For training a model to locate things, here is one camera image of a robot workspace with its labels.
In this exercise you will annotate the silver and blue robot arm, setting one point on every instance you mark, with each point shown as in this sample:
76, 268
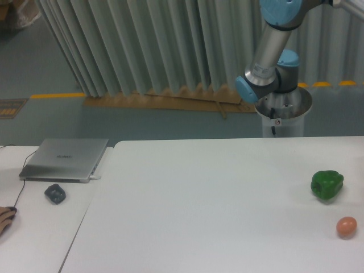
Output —
274, 68

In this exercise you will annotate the cardboard boxes in corner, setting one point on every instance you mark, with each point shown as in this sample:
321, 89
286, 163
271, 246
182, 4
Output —
17, 15

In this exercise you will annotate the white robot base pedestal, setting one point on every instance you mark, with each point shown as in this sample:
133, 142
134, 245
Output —
283, 114

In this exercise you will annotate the person's hand on mouse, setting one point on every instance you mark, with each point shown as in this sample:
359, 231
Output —
6, 219

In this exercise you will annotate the silver closed laptop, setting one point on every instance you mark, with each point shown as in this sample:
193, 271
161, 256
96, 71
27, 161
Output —
65, 160

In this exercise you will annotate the brown egg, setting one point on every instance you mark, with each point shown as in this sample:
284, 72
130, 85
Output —
346, 226

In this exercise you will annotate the pale green pleated curtain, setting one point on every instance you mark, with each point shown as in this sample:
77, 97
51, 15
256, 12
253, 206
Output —
139, 46

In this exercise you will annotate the green bell pepper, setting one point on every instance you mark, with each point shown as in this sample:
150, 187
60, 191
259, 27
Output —
326, 184

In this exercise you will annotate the black computer mouse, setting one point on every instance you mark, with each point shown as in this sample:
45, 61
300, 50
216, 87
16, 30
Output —
13, 209

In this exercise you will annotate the dark grey controller device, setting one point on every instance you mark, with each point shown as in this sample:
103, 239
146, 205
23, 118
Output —
55, 194

